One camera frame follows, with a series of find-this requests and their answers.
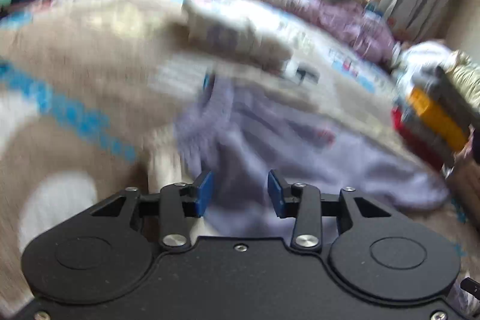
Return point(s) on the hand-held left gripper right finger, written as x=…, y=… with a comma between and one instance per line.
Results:
x=275, y=192

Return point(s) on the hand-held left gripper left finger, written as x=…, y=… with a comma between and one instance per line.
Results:
x=204, y=192

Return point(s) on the lavender fleece pants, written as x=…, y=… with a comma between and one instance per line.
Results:
x=300, y=155

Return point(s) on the stack of beige folded clothes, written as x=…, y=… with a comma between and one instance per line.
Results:
x=465, y=172

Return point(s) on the red folded garment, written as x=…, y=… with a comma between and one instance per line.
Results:
x=412, y=136

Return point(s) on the white folded garment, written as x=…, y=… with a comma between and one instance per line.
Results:
x=232, y=33

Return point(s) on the cartoon mouse printed blanket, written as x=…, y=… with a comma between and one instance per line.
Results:
x=75, y=80

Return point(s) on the yellow folded garment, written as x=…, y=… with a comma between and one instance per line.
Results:
x=437, y=117

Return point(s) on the pile of white cream bedding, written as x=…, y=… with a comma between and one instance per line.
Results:
x=423, y=61

